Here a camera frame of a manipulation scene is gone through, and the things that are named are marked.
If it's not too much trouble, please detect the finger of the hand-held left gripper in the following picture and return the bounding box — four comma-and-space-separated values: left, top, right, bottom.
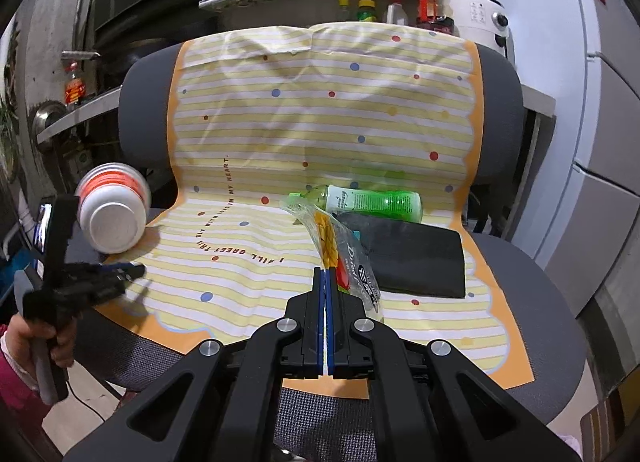
87, 263, 147, 283
75, 278, 127, 307

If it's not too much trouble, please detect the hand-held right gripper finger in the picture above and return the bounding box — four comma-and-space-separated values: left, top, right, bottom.
326, 267, 583, 462
62, 267, 326, 462

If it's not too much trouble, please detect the white orange noodle bowl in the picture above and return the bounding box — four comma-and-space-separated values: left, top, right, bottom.
75, 162, 152, 255

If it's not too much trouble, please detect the clear snack bag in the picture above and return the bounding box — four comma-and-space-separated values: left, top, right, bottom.
279, 193, 385, 323

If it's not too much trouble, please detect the person's left forearm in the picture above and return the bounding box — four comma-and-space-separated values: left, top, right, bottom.
0, 327, 51, 410

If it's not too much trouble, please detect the person's left hand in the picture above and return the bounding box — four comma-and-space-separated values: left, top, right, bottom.
4, 309, 77, 369

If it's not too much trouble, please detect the black folded cloth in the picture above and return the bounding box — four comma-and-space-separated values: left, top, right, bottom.
332, 212, 467, 299

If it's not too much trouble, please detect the green plastic bottle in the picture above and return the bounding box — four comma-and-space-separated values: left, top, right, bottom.
287, 184, 424, 223

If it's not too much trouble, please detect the round metal pot lid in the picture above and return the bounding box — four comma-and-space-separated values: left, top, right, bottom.
30, 100, 68, 140

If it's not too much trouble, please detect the red label oil bottle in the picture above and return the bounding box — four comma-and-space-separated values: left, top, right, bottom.
62, 62, 87, 107

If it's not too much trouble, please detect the yellow striped dotted cloth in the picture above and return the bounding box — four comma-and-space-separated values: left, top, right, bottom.
95, 22, 533, 400

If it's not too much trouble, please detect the grey office chair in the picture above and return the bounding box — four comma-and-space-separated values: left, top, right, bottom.
80, 36, 588, 462

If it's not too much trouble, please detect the striped floor mat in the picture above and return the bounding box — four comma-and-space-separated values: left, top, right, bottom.
580, 387, 640, 455

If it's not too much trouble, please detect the grey kitchen counter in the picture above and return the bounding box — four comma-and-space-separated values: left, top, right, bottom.
520, 83, 557, 119

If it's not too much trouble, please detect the grey refrigerator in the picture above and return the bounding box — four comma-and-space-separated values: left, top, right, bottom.
482, 0, 640, 317

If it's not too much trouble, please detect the red label sauce bottle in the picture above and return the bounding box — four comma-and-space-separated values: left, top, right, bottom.
416, 0, 441, 25

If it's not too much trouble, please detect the white kitchen appliance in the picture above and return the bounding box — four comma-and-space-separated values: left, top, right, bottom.
446, 0, 516, 62

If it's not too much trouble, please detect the black cable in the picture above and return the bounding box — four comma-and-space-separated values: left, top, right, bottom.
62, 379, 123, 415

